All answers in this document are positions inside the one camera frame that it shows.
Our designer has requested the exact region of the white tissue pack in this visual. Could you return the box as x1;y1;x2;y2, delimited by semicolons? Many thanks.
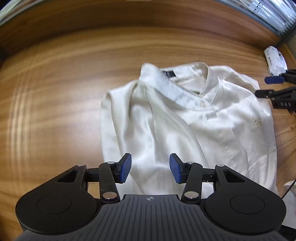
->
264;46;287;76

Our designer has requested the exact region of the white satin polo shirt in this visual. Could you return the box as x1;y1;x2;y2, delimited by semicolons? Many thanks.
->
100;62;277;196

